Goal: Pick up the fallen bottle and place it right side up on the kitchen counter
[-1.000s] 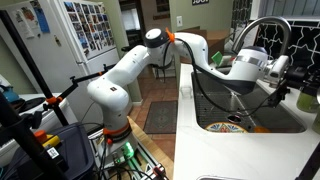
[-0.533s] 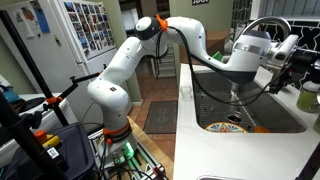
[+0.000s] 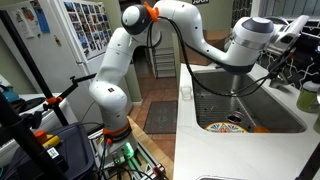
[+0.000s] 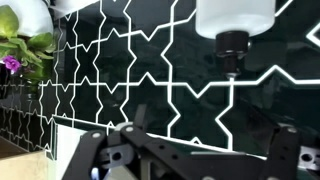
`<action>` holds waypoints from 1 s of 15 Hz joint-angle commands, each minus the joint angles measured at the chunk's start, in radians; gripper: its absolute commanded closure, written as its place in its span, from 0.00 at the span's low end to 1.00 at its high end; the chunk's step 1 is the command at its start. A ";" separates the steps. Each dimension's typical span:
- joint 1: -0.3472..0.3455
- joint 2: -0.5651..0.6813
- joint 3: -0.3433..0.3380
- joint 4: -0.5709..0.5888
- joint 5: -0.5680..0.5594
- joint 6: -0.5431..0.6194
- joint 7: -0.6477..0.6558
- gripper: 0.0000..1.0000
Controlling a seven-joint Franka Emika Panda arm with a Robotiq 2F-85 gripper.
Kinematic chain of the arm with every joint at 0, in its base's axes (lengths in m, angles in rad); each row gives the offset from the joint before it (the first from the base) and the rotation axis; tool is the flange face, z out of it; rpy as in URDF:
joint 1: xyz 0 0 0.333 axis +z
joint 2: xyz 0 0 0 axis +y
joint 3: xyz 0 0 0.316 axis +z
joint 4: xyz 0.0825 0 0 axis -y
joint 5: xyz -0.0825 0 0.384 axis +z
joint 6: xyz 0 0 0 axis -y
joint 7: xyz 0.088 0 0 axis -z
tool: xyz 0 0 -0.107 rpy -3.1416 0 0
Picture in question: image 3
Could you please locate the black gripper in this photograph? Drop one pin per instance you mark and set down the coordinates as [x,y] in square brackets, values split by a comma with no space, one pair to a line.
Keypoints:
[310,37]

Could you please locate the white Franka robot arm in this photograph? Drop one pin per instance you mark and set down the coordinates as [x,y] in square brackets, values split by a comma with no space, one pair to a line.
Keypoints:
[113,66]

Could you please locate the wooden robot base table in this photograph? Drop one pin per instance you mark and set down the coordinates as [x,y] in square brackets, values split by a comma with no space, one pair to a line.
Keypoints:
[148,141]

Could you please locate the chrome kitchen faucet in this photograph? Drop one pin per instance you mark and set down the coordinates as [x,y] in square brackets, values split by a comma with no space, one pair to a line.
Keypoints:
[279,80]

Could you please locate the stainless steel sink basin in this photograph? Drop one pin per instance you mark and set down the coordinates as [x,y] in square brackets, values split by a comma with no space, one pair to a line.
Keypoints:
[266,110]

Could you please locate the pale green container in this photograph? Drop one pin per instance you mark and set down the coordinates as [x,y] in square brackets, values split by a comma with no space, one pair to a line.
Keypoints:
[317,124]

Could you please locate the orange round fruit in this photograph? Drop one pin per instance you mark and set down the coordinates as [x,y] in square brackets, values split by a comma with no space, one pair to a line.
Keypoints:
[262,129]

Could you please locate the metal sink drain strainer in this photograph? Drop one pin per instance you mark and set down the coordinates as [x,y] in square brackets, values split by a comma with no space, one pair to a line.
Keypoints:
[235,118]

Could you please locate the colourful floral patterned plate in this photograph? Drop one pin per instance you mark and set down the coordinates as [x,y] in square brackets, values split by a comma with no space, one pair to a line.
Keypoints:
[226,128]

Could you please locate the white step shelf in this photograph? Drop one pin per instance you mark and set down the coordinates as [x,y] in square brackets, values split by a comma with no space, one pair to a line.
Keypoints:
[164,61]

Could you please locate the patterned floor rug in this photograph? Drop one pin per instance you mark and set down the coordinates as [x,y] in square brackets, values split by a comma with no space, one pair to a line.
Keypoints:
[161,116]

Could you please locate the photo collage sheet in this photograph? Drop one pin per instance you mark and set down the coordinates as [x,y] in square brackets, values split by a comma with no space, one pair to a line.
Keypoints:
[86,23]

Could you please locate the white refrigerator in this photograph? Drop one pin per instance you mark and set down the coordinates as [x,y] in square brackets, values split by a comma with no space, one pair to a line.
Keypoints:
[60,66]

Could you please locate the dark storage bin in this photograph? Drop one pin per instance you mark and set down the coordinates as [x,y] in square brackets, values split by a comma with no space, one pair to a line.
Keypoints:
[76,150]

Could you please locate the blue paper sheet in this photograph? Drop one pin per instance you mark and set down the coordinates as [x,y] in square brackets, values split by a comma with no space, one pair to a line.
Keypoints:
[41,20]

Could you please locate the black tripod with orange clamp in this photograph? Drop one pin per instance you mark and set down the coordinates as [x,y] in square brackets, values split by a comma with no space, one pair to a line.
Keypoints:
[36,76]

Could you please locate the yellow emergency stop button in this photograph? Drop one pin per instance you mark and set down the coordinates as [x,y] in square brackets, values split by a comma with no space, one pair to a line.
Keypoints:
[46,138]

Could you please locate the teal kettle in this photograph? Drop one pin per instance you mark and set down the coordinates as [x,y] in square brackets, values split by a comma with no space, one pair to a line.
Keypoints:
[9,95]

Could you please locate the thick black stand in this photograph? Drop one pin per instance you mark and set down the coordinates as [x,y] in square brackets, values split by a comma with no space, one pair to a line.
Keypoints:
[20,140]

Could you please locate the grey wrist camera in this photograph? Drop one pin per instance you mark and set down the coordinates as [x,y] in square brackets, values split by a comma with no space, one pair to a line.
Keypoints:
[290,31]

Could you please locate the dark wall sign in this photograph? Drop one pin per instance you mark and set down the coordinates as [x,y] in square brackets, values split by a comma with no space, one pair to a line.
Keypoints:
[200,1]

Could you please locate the black camera stand leg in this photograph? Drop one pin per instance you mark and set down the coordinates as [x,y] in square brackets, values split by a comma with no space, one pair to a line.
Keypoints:
[310,165]

